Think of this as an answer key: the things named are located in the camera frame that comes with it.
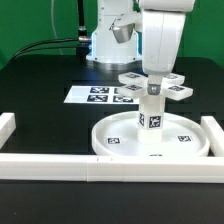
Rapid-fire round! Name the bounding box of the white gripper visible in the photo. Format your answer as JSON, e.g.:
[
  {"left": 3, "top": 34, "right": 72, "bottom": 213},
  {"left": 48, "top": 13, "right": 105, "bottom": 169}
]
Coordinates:
[{"left": 139, "top": 0, "right": 195, "bottom": 96}]

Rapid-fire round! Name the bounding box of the white cross-shaped table base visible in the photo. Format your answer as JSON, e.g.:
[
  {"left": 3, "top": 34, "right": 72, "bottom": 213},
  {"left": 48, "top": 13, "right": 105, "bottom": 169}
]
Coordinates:
[{"left": 118, "top": 72, "right": 193, "bottom": 101}]

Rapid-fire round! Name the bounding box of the white round table top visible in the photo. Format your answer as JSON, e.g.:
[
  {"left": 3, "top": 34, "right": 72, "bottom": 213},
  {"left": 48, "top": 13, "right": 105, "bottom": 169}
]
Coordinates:
[{"left": 92, "top": 111, "right": 210, "bottom": 158}]

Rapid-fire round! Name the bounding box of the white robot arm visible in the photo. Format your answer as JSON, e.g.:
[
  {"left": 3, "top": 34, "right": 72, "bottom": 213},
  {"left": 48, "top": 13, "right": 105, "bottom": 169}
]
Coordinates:
[{"left": 87, "top": 0, "right": 195, "bottom": 95}]

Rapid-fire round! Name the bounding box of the white marker sheet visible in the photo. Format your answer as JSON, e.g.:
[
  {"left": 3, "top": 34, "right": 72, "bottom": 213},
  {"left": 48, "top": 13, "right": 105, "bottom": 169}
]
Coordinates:
[{"left": 64, "top": 86, "right": 139, "bottom": 105}]

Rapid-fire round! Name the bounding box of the white right fence bar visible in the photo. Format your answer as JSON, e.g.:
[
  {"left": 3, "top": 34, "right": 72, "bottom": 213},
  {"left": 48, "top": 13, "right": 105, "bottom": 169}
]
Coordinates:
[{"left": 201, "top": 116, "right": 224, "bottom": 157}]

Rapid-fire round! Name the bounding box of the white left fence bar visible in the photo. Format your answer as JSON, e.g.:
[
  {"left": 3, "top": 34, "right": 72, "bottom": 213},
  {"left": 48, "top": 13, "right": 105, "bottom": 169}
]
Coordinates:
[{"left": 0, "top": 113, "right": 16, "bottom": 149}]

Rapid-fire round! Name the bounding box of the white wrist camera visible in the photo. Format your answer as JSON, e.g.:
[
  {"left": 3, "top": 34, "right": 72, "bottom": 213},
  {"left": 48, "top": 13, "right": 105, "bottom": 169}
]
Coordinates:
[{"left": 110, "top": 13, "right": 142, "bottom": 44}]

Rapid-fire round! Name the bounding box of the black post with connector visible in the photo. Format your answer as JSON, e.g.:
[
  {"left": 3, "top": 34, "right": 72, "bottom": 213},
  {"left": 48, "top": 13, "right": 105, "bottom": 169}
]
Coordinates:
[{"left": 76, "top": 0, "right": 91, "bottom": 58}]

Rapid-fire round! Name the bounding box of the grey thin cable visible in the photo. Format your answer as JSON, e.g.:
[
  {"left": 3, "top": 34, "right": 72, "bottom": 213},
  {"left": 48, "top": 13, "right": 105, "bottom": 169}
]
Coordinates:
[{"left": 50, "top": 0, "right": 64, "bottom": 56}]

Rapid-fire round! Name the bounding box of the black cable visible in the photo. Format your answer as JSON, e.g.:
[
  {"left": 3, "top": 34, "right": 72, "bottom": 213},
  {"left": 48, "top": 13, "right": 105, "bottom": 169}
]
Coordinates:
[{"left": 6, "top": 37, "right": 89, "bottom": 66}]

